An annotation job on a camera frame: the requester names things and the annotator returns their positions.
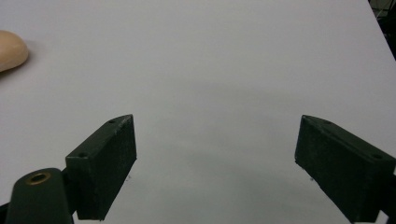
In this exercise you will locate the tan bread roll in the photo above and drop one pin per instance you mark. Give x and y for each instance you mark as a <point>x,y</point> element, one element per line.
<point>10,51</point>

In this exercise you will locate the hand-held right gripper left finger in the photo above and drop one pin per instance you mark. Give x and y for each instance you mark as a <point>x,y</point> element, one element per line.
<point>99,168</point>

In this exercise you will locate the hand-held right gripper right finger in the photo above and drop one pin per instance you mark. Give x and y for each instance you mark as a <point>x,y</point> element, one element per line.
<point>345,174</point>

